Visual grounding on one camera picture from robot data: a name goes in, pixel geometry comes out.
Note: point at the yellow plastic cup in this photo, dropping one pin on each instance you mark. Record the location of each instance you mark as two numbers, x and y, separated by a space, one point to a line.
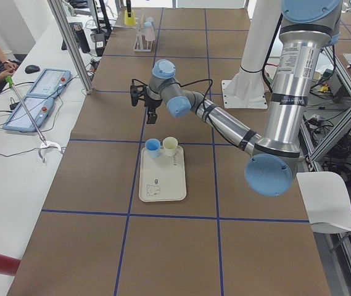
129 19

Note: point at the pale green plastic cup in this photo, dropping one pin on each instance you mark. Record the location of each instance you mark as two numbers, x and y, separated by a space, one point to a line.
170 145

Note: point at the pink plastic cup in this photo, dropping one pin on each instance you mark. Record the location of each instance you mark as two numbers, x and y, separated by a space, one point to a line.
149 32

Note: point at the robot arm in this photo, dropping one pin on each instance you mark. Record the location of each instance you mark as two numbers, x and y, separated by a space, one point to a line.
303 27

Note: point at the black water bottle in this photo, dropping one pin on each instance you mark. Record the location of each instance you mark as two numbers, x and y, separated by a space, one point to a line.
80 34

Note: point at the cream plastic tray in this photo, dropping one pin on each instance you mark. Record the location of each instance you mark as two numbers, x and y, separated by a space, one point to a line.
162 178

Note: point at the upper blue teach pendant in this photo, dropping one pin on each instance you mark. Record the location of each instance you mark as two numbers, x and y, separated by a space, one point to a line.
50 83

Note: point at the black computer mouse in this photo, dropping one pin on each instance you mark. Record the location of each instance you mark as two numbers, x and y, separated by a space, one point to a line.
29 69

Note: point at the reacher grabber tool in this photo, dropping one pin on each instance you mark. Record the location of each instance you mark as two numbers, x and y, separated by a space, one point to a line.
46 144

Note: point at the white wire cup rack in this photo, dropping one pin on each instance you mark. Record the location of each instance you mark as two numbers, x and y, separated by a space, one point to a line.
141 45

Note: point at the aluminium frame post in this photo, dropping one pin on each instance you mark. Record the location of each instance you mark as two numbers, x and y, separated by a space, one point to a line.
64 27

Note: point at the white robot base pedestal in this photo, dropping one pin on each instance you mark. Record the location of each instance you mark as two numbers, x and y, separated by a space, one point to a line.
246 90

